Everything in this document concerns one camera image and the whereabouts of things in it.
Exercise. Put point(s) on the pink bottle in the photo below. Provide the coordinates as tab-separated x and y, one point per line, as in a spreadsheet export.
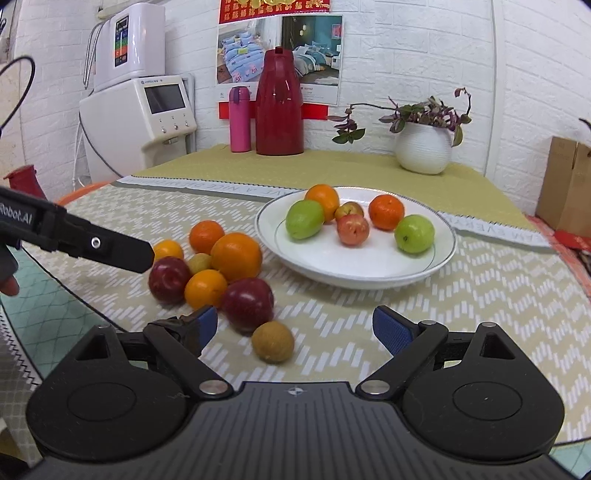
240	124

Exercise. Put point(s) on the person's left hand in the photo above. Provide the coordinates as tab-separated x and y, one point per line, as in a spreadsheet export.
9	287

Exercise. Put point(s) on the red packet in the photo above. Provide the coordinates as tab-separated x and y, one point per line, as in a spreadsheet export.
572	240

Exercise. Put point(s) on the potted plant white ribbed pot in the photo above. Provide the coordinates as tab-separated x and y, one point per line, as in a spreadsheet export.
422	147

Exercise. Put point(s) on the wall calendar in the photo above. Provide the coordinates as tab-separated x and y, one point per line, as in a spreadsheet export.
240	55

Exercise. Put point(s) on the yellow-red small apple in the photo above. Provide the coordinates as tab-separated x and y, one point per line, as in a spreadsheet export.
349	209

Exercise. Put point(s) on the dark red plum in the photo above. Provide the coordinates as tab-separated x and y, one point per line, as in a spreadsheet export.
248	304
168	279

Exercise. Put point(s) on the large orange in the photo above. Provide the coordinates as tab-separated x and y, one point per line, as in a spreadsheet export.
236	256
324	198

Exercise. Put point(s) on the oblong green mango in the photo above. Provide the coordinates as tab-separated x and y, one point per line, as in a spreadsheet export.
304	220

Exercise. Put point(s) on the small orange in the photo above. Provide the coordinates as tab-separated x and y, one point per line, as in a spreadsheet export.
205	289

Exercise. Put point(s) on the small red apple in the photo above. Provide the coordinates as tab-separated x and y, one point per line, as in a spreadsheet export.
353	230

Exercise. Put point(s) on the cardboard box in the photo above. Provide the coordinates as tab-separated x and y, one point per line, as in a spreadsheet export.
561	184

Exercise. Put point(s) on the red plastic container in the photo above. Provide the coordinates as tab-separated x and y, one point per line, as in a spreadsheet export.
23	182

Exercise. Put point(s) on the bumpy tangerine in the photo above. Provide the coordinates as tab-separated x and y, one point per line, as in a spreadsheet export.
207	235
387	212

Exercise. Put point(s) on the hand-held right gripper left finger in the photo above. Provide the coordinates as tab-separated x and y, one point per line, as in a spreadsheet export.
203	330

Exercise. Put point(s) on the white water purifier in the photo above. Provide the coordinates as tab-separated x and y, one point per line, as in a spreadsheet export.
134	46

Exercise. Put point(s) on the white plate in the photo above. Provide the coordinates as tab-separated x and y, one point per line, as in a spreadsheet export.
369	267

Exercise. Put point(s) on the round green apple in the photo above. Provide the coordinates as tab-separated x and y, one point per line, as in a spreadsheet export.
414	234

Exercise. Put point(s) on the red thermos jug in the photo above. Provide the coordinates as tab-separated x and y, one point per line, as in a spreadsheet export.
279	110

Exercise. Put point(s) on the yellow-orange citrus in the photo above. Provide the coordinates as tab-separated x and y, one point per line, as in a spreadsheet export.
171	250

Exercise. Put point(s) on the small yellowish plum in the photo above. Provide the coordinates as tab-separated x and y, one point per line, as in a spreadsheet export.
199	263

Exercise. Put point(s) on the white appliance with screen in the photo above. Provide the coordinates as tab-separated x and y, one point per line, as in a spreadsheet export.
120	138

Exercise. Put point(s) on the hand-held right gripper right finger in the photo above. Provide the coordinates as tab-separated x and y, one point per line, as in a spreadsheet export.
392	330

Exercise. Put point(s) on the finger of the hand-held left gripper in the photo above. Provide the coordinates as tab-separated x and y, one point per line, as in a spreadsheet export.
111	248

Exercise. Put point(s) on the red paper sheet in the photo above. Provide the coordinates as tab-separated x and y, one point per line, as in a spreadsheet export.
316	111

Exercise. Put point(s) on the brown longan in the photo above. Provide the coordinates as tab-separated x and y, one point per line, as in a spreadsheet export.
272	342

